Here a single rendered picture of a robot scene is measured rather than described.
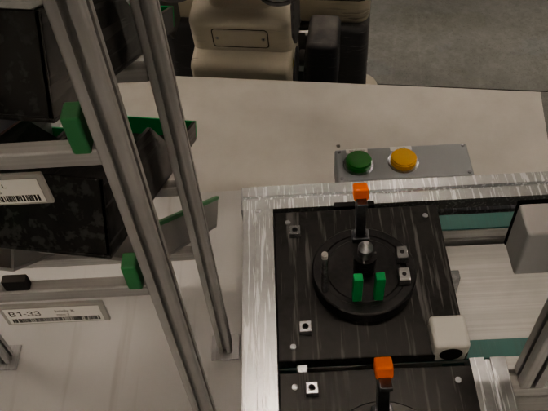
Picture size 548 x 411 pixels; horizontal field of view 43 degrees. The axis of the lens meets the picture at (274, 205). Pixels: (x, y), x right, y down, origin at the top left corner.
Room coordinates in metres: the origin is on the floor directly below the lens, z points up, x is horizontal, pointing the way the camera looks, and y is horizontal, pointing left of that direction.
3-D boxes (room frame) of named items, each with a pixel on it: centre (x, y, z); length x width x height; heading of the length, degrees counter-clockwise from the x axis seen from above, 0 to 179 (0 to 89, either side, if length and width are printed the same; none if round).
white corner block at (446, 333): (0.41, -0.21, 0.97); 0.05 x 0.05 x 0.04; 87
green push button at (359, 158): (0.73, -0.14, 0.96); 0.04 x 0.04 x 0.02
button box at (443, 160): (0.73, -0.21, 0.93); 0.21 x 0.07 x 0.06; 87
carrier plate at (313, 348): (0.52, -0.11, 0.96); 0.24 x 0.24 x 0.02; 87
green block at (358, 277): (0.47, -0.10, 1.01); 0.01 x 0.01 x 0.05; 87
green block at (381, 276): (0.47, -0.13, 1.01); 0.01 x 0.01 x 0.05; 87
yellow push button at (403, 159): (0.73, -0.21, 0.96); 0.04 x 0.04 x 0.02
